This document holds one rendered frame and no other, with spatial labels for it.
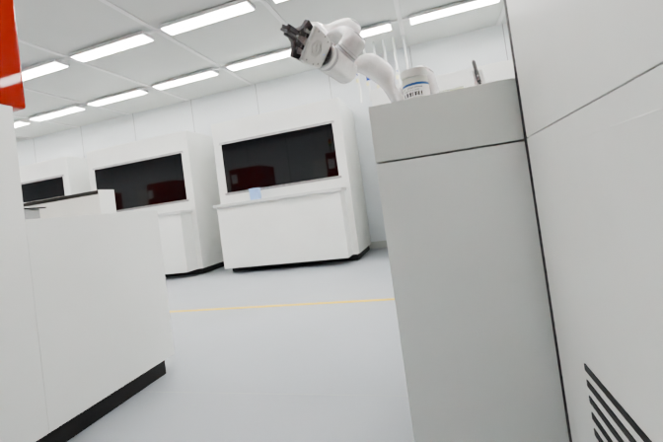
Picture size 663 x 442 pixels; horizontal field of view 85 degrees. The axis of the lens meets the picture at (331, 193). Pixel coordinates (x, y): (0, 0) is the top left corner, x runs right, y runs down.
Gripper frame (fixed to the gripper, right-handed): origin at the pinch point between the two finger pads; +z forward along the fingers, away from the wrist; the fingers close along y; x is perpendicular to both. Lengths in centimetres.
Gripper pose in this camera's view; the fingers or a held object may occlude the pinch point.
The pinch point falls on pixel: (289, 31)
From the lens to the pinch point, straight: 106.4
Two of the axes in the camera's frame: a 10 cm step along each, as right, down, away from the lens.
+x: -7.4, -4.7, 4.9
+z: -5.2, -0.6, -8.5
